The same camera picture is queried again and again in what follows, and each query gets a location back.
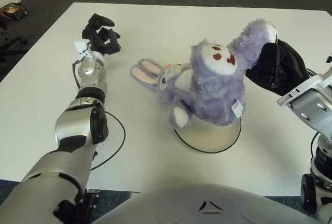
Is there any white plate with black rim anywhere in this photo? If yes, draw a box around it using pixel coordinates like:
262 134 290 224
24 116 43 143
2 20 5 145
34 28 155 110
173 119 242 154

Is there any dark box on floor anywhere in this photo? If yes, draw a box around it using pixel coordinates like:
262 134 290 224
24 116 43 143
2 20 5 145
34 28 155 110
0 3 30 21

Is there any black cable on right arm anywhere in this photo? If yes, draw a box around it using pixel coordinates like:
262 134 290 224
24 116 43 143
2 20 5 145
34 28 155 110
307 68 320 162

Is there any black metal bracket on floor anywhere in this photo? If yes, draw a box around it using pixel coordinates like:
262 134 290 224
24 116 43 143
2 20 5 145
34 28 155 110
84 189 101 211

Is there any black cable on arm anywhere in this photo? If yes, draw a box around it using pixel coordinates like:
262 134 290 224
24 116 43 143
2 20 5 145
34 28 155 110
72 59 127 172
307 68 320 162

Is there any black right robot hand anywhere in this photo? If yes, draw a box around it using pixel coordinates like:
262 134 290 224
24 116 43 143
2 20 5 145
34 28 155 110
245 39 311 97

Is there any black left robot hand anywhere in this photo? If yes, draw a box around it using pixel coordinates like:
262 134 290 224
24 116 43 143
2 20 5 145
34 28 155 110
81 13 122 56

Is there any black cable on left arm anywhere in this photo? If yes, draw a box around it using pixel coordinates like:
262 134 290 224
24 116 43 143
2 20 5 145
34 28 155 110
72 59 127 172

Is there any black chair base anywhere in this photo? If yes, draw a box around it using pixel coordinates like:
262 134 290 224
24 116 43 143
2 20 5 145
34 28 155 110
0 21 28 63

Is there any grey robot torso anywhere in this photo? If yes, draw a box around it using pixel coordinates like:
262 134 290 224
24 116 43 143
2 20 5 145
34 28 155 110
95 182 332 224

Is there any purple plush bunny doll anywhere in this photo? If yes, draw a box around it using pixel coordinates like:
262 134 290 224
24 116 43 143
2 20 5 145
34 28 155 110
129 18 280 129

